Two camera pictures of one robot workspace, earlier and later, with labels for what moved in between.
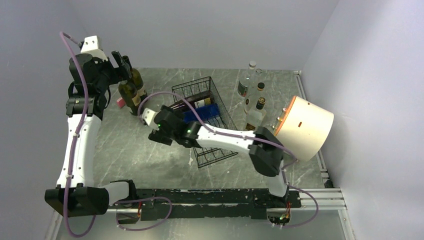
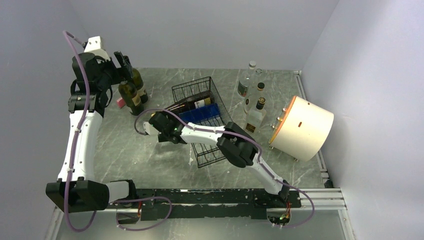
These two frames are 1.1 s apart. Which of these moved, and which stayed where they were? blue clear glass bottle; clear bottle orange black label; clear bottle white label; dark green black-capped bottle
Moved: clear bottle white label
Stayed: blue clear glass bottle; clear bottle orange black label; dark green black-capped bottle
